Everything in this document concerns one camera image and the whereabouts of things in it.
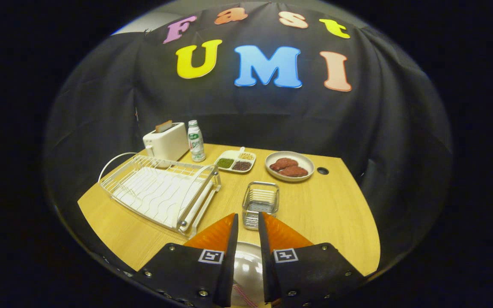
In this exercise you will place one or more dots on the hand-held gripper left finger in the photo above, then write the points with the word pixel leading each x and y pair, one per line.
pixel 229 273

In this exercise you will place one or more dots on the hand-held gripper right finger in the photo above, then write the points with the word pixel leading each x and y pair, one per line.
pixel 265 265

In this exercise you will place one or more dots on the round beige plate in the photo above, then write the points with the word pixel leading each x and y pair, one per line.
pixel 248 265

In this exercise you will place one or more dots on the beige oval dish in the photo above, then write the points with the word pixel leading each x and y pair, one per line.
pixel 304 160

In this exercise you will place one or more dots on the red meat patty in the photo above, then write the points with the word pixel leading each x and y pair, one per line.
pixel 294 172
pixel 283 164

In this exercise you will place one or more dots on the pile of dark red beans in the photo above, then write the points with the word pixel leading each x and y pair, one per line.
pixel 242 166

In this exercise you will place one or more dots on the white drip tray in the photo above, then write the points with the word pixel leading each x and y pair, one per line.
pixel 156 196

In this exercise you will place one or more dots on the pile of green beans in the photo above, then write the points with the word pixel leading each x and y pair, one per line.
pixel 225 163

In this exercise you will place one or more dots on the pile of yellow soybeans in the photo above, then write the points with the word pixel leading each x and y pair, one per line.
pixel 246 156

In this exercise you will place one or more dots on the white divided tray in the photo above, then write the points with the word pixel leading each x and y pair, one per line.
pixel 233 155

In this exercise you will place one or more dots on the white bottle with green label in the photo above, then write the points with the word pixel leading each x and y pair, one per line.
pixel 196 143

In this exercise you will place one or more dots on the white toaster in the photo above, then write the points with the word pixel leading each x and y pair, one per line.
pixel 169 143

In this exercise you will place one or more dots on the brown toast slice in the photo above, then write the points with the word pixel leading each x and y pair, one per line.
pixel 163 126

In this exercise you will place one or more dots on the black backdrop cloth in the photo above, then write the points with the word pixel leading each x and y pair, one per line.
pixel 357 128

